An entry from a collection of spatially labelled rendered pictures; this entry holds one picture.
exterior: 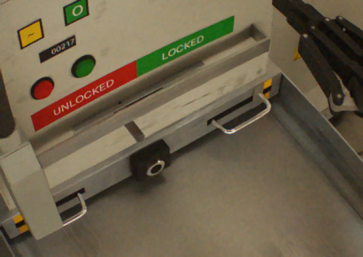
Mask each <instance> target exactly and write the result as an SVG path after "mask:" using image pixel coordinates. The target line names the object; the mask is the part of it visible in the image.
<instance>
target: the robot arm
mask: <svg viewBox="0 0 363 257"><path fill-rule="evenodd" d="M272 6H274V7H276V8H277V9H278V10H279V11H280V13H282V14H283V15H284V16H285V17H286V18H287V20H286V21H287V23H288V24H289V25H290V26H291V27H292V28H293V29H294V30H295V31H296V32H297V33H298V34H300V37H299V45H298V49H297V51H298V52H299V55H300V56H301V58H302V60H303V61H304V62H305V64H306V66H307V67H308V68H309V70H310V72H311V73H312V75H313V76H314V79H315V80H316V81H317V83H318V85H319V86H320V87H321V89H322V91H323V93H324V95H325V96H326V97H327V101H328V106H329V112H330V114H332V116H338V115H339V113H340V111H353V112H354V114H355V115H357V116H359V117H361V118H363V30H361V29H360V28H358V27H357V26H355V25H354V24H352V23H351V22H349V21H348V20H346V19H345V18H343V17H342V16H337V17H336V19H330V18H328V17H324V16H323V15H321V14H320V13H319V12H318V11H317V10H316V9H315V8H314V7H313V6H312V5H310V4H308V3H304V2H303V1H302V0H272ZM344 28H345V31H344V30H343V29H344ZM337 76H338V77H339V78H340V79H341V80H342V84H343V85H344V86H345V88H346V89H347V90H348V91H349V95H350V97H349V96H348V94H347V93H346V89H345V88H344V87H343V88H342V86H341V83H340V81H339V79H338V78H337Z"/></svg>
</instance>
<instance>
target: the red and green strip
mask: <svg viewBox="0 0 363 257"><path fill-rule="evenodd" d="M234 19H235V16H232V17H229V18H227V19H224V20H222V21H220V22H217V23H215V24H213V25H211V26H209V27H207V28H204V29H201V30H199V31H197V32H195V33H192V34H190V35H188V36H186V37H184V38H182V39H179V40H178V41H175V42H174V43H171V44H169V45H166V46H164V47H162V48H160V49H158V50H156V51H154V52H151V53H150V54H147V55H145V56H143V57H141V58H140V59H138V60H136V61H133V62H132V63H129V64H127V65H125V66H123V67H121V68H119V69H117V70H116V71H114V72H112V73H110V74H107V75H106V76H103V77H102V78H99V79H98V80H95V82H93V83H90V84H88V85H86V86H84V87H82V88H80V89H79V90H77V91H75V92H73V93H71V94H70V95H68V96H66V97H64V98H62V99H60V100H59V101H56V102H54V103H53V104H51V105H49V106H47V107H45V108H43V109H42V110H39V111H38V112H36V113H35V114H33V115H31V116H30V117H31V120H32V123H33V126H34V131H35V132H37V131H38V130H40V129H42V128H44V127H45V126H47V125H49V124H51V123H53V122H54V121H56V120H58V119H59V118H62V117H64V116H65V115H67V114H69V113H71V112H73V111H74V110H76V109H78V108H80V107H83V106H84V105H86V104H88V103H89V102H91V101H93V100H95V99H97V98H99V97H101V96H103V95H105V94H107V93H108V92H110V91H112V90H114V89H116V88H118V87H120V86H122V85H124V84H127V83H128V82H130V81H131V80H133V79H135V78H137V77H139V76H141V75H143V74H146V73H149V72H150V71H153V70H154V69H155V68H157V67H160V66H162V65H164V64H166V63H168V62H170V61H172V60H175V59H176V58H179V57H180V56H183V55H184V54H187V53H188V52H191V51H193V50H195V49H197V48H199V47H201V46H203V45H205V44H207V43H210V42H212V41H214V40H216V39H220V38H222V37H224V36H226V35H228V34H230V33H232V32H233V26H234Z"/></svg>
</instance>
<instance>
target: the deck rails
mask: <svg viewBox="0 0 363 257"><path fill-rule="evenodd" d="M268 100H269V102H270V104H271V106H272V108H271V112H270V113H271V114H272V115H273V116H274V117H275V118H276V119H277V121H278V122H279V123H280V124H281V125H282V126H283V127H284V128H285V129H286V130H287V131H288V133H289V134H290V135H291V136H292V137H293V138H294V139H295V140H296V142H297V143H298V144H299V145H300V146H301V147H302V149H303V150H304V151H305V152H306V153H307V155H308V156H309V157H310V158H311V160H313V161H314V163H315V164H316V165H317V166H318V168H319V169H321V170H322V172H323V173H324V175H325V176H326V177H327V178H328V179H329V180H330V182H332V184H334V186H335V188H336V189H337V190H338V191H339V192H340V193H341V194H342V195H343V197H345V199H346V200H347V202H348V203H349V204H350V205H351V206H352V207H353V209H354V210H355V211H356V212H357V213H358V215H359V216H360V217H361V219H362V220H363V160H362V158H360V156H359V155H358V154H357V153H356V152H355V151H354V149H353V148H352V147H351V146H350V145H349V144H348V143H347V141H346V140H345V138H343V136H342V135H341V134H340V133H339V132H337V130H336V129H335V128H334V127H333V125H332V124H331V123H330V122H329V121H328V120H327V119H326V118H325V116H324V115H323V114H322V113H321V112H320V111H319V110H318V109H317V108H316V107H315V105H314V104H313V103H312V102H311V101H310V100H309V99H308V98H307V97H306V96H305V95H304V94H303V93H302V92H301V90H300V89H298V88H297V87H296V86H295V85H294V84H293V83H292V82H291V80H290V79H289V77H288V76H287V75H286V74H285V73H284V72H283V71H282V73H281V79H280V85H279V90H278V94H276V95H274V96H272V97H271V98H269V99H268ZM0 237H1V238H2V240H3V241H4V243H5V245H6V247H7V249H8V251H9V253H10V255H11V257H36V256H35V254H34V253H33V251H32V249H31V248H30V246H29V245H28V243H27V241H26V239H25V237H24V235H23V234H20V235H17V236H16V237H14V238H11V239H10V238H9V237H8V234H6V231H5V229H4V228H3V227H0Z"/></svg>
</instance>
